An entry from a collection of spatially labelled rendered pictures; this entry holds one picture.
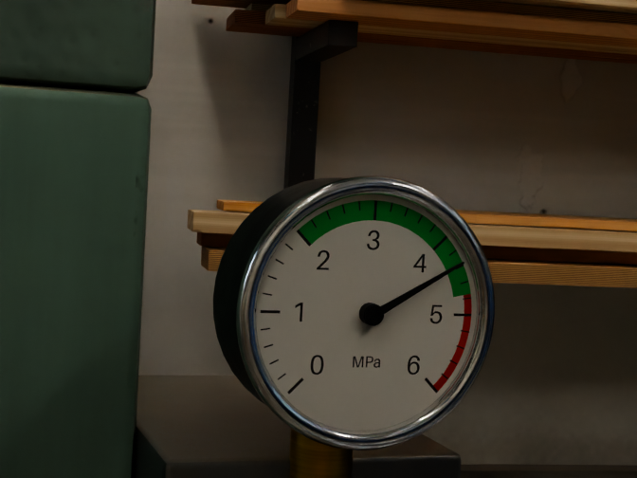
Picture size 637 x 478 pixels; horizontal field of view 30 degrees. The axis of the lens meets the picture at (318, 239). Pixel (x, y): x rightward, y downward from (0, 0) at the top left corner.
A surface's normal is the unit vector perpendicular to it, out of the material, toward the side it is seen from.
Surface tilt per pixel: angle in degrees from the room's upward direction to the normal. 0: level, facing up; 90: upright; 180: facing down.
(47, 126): 90
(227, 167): 90
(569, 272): 91
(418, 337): 90
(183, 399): 0
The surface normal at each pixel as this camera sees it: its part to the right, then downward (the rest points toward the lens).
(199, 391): 0.06, -1.00
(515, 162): 0.19, 0.06
